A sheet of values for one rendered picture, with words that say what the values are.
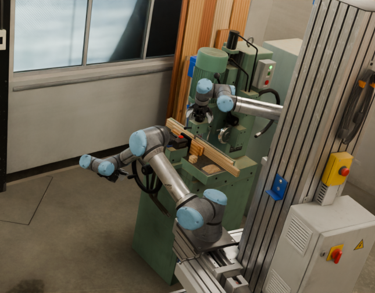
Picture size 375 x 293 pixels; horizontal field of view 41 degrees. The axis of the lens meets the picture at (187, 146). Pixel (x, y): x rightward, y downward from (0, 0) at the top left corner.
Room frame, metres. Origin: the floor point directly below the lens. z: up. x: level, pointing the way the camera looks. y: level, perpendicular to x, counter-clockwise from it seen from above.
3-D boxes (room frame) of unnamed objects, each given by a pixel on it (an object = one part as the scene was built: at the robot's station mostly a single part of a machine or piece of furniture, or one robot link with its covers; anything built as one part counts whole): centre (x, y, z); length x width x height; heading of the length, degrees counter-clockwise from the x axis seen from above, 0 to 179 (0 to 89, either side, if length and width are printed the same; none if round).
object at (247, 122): (2.94, -0.24, 1.16); 0.22 x 0.22 x 0.72; 46
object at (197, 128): (2.74, -0.05, 1.03); 0.14 x 0.07 x 0.09; 136
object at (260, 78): (2.86, -0.36, 1.40); 0.10 x 0.06 x 0.16; 136
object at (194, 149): (2.68, 0.02, 0.94); 0.23 x 0.02 x 0.07; 46
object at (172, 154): (2.58, 0.09, 0.92); 0.15 x 0.13 x 0.09; 46
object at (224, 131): (2.74, -0.22, 1.02); 0.12 x 0.03 x 0.12; 136
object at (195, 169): (2.64, 0.03, 0.87); 0.61 x 0.30 x 0.06; 46
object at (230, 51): (2.83, -0.13, 1.54); 0.08 x 0.08 x 0.17; 46
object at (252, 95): (2.78, -0.29, 1.23); 0.09 x 0.08 x 0.15; 136
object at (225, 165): (2.67, -0.10, 0.92); 0.60 x 0.02 x 0.04; 46
